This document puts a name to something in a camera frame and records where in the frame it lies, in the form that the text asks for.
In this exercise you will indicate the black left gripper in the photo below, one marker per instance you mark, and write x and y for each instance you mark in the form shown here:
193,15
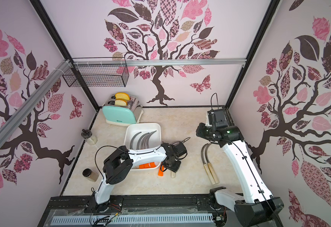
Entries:
175,169

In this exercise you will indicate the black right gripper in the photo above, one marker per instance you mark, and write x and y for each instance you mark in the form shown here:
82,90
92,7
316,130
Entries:
204,132

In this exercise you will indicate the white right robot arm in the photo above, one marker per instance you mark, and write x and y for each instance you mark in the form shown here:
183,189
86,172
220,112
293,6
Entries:
257,204

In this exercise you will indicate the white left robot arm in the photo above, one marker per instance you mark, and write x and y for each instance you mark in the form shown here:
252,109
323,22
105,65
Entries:
117,166

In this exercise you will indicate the white plastic storage tray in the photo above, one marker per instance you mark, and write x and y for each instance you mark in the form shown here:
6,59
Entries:
142,133

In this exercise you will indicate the mint green toaster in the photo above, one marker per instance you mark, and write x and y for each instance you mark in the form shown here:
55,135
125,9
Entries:
122,115

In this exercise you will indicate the yellow bread slice front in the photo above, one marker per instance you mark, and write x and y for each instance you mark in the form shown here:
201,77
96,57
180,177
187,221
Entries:
121,102

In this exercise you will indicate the yellow bread slice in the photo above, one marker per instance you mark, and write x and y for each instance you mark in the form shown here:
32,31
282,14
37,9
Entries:
123,96
121,102

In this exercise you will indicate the yellow bread slice back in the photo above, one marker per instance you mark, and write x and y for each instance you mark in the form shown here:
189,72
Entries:
123,96

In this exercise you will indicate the small glass spice jar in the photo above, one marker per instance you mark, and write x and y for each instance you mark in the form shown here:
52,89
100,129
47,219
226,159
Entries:
91,175

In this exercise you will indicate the tall glass shaker jar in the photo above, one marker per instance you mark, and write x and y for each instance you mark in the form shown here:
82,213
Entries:
89,137

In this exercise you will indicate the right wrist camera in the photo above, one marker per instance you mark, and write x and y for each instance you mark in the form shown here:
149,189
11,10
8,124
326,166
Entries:
217,118

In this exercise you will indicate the black base frame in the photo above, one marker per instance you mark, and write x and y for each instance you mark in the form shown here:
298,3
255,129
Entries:
145,204

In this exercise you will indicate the aluminium rail back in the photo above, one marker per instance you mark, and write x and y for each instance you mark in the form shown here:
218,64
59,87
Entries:
133,63

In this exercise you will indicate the aluminium rail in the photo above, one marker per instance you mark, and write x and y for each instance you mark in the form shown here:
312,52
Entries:
133,63
18,117

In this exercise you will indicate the black wire basket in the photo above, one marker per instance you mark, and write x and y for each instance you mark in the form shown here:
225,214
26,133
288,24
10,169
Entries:
98,72

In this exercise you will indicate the white vented cable duct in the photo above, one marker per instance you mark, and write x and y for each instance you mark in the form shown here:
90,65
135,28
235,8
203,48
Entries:
85,220

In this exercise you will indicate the aluminium rail left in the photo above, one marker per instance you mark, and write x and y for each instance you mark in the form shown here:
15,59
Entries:
18,117

